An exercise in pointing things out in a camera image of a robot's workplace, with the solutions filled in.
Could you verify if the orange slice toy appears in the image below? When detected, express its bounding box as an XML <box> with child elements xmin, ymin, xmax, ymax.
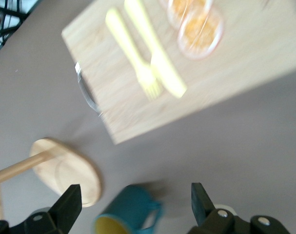
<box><xmin>166</xmin><ymin>0</ymin><xmax>214</xmax><ymax>27</ymax></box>
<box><xmin>176</xmin><ymin>7</ymin><xmax>224</xmax><ymax>61</ymax></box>

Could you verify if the yellow plastic knife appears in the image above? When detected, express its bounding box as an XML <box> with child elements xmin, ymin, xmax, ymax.
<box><xmin>123</xmin><ymin>0</ymin><xmax>188</xmax><ymax>98</ymax></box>

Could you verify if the teal mug yellow inside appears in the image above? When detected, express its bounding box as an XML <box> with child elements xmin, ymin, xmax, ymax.
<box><xmin>93</xmin><ymin>184</ymin><xmax>164</xmax><ymax>234</ymax></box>

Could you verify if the brown table cover mat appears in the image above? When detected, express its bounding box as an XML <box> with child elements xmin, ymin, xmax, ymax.
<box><xmin>0</xmin><ymin>0</ymin><xmax>296</xmax><ymax>234</ymax></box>

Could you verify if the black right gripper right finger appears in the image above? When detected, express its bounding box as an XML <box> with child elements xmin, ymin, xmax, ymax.
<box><xmin>186</xmin><ymin>182</ymin><xmax>292</xmax><ymax>234</ymax></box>

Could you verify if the black cable tangle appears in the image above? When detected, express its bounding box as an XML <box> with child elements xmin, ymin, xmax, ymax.
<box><xmin>0</xmin><ymin>0</ymin><xmax>41</xmax><ymax>59</ymax></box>

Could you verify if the wooden mug rack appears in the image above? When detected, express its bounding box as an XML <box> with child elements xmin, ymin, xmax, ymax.
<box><xmin>0</xmin><ymin>137</ymin><xmax>102</xmax><ymax>220</ymax></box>

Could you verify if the bamboo cutting board with handle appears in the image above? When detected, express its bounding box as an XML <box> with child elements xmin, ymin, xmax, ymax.
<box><xmin>61</xmin><ymin>0</ymin><xmax>296</xmax><ymax>146</ymax></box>

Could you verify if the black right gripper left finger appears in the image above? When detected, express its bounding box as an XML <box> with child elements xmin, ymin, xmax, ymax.
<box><xmin>0</xmin><ymin>184</ymin><xmax>83</xmax><ymax>234</ymax></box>

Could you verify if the yellow plastic fork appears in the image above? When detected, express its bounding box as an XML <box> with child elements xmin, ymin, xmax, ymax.
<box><xmin>105</xmin><ymin>7</ymin><xmax>163</xmax><ymax>101</ymax></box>

